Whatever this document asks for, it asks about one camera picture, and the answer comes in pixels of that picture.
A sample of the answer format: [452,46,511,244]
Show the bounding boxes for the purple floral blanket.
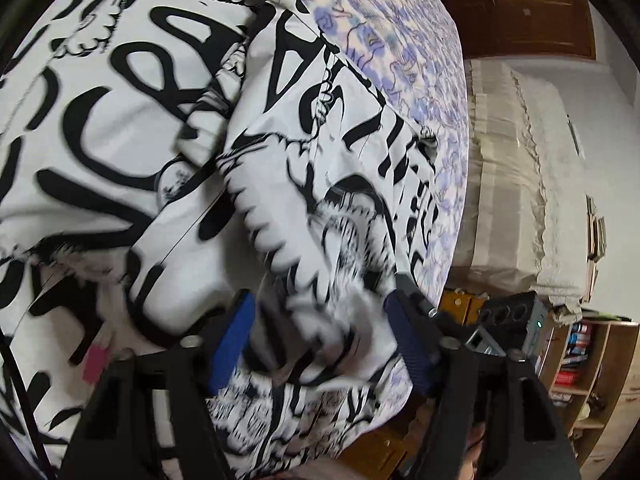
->
[270,0,471,426]

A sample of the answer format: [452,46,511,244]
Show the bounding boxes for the lace cloth covered furniture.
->
[452,57,591,311]

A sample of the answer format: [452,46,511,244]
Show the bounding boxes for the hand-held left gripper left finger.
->
[59,290,257,480]

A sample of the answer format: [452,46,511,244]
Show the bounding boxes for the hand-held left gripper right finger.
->
[384,290,583,480]

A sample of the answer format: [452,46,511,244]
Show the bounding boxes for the row of books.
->
[555,322,593,386]

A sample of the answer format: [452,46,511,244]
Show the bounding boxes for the brown wooden door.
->
[435,0,598,61]

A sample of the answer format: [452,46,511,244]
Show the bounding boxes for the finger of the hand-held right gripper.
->
[395,274,468,339]

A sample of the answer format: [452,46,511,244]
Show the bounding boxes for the wooden bookshelf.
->
[537,317,640,480]

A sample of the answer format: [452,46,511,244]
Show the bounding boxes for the white black printed jacket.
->
[0,0,443,480]

